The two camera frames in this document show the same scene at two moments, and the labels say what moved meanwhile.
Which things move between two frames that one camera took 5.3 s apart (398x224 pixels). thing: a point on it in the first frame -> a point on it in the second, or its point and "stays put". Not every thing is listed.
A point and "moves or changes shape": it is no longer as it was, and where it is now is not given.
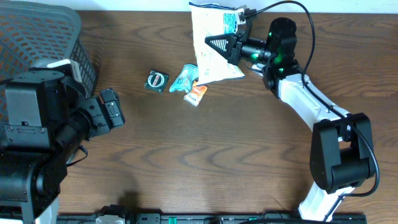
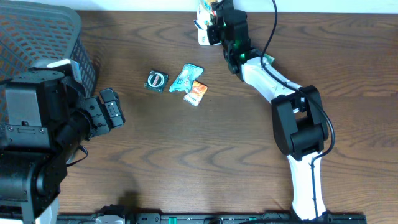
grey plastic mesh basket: (32, 34) stays put
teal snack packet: (185, 79) stays put
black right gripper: (231, 49) -> (211, 28)
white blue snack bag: (209, 20) moves or changes shape
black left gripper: (101, 113) stays put
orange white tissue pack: (196, 94) stays put
